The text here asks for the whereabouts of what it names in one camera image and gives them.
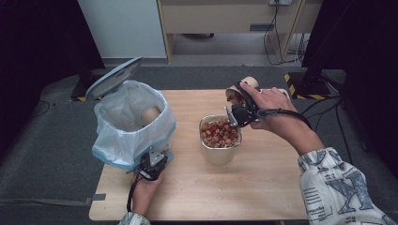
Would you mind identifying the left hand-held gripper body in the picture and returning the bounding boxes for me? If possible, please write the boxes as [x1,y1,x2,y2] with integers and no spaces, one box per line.
[137,149,167,182]

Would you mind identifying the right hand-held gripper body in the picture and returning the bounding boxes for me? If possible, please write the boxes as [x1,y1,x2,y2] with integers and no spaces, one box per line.
[223,102,261,128]

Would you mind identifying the brown paper cup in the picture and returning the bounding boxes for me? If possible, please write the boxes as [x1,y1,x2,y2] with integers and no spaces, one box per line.
[140,106,162,127]
[224,76,261,106]

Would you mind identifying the white plastic bin liner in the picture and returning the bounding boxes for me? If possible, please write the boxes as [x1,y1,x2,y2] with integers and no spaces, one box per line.
[92,80,176,172]

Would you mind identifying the clear container of nuts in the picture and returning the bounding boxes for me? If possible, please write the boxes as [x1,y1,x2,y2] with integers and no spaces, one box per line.
[198,113,243,166]

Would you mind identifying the grey white lidded trash can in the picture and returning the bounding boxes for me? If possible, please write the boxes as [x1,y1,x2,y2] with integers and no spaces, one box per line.
[84,56,175,164]

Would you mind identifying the person's right hand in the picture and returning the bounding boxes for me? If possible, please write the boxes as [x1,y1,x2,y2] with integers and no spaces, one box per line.
[240,82,310,141]

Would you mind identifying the person's left hand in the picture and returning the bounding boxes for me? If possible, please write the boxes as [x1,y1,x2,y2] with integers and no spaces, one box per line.
[130,172,165,216]

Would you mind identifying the pile of brown red food scraps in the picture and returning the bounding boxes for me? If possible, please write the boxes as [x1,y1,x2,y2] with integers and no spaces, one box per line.
[201,117,240,148]

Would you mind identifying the black stand with striped base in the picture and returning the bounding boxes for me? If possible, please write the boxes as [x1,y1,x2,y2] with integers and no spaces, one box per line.
[69,46,117,103]
[283,46,332,101]

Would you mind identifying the grey tape piece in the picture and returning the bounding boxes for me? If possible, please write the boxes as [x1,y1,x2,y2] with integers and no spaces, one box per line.
[84,193,107,206]

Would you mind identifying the light wooden desk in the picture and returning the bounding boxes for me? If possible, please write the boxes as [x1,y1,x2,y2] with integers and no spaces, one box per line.
[156,0,325,65]

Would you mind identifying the black curtain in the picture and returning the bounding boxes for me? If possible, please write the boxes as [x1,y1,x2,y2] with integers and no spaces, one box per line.
[301,0,398,181]
[0,0,106,163]

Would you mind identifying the white cabinet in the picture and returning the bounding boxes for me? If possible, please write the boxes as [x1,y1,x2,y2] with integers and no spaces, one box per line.
[78,0,168,60]

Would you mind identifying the right hand-held gripper cable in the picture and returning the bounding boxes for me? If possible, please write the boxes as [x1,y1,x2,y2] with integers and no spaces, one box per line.
[256,107,314,130]

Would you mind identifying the hand-held gripper cable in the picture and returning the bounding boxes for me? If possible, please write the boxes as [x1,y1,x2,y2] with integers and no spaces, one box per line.
[126,177,139,214]
[256,107,314,130]

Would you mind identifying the left hand-held gripper cable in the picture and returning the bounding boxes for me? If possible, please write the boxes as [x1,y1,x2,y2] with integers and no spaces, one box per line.
[126,177,139,214]

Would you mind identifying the black hanging cables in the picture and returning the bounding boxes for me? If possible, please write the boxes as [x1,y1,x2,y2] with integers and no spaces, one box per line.
[263,2,311,68]

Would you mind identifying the long black floor cable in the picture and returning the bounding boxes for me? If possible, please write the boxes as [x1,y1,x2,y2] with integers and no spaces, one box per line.
[335,102,356,167]

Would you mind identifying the thin black floor cable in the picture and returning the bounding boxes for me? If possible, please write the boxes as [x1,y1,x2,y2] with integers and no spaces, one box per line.
[29,100,53,119]

